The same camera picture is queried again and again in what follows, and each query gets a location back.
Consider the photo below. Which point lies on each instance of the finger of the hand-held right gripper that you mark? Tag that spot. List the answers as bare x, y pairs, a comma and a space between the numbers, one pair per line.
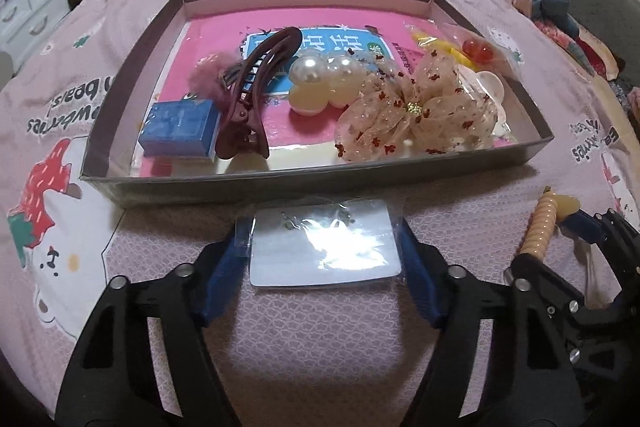
587, 227
555, 292

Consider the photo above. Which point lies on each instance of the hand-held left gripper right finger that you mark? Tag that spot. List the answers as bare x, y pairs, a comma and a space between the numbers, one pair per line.
422, 279

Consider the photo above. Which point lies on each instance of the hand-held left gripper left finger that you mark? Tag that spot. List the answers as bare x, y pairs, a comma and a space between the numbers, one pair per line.
220, 279

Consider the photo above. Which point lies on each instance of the beige spiral hair clip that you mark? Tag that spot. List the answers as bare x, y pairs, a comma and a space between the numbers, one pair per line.
540, 227

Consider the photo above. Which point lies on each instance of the earring card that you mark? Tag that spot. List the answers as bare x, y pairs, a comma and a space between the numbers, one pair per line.
325, 252

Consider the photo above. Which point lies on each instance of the beige dotted bow hair clip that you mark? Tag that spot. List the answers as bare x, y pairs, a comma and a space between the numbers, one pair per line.
400, 117

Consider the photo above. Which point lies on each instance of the dark red hair clip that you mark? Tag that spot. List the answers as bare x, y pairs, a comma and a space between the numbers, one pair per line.
250, 107

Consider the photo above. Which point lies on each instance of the shallow cardboard box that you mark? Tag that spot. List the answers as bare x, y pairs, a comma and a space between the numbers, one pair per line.
130, 97

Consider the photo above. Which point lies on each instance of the pearl hair clip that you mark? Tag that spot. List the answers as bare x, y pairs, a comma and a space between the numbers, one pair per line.
312, 92

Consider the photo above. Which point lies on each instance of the pink strawberry printed blanket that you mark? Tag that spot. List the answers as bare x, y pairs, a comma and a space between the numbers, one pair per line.
310, 347

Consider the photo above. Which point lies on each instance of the pink fluffy cloth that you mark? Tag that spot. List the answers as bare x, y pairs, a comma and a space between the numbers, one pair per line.
635, 104

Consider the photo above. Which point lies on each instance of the small blue box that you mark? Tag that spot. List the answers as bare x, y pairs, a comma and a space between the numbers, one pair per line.
175, 129

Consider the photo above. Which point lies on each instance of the clear hair claw clip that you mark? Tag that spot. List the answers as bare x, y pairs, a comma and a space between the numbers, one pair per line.
492, 92

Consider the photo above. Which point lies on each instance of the pink book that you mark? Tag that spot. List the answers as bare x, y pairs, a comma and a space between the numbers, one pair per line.
210, 37

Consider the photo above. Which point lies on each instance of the white drawer cabinet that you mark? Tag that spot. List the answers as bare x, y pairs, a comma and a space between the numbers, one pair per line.
30, 7

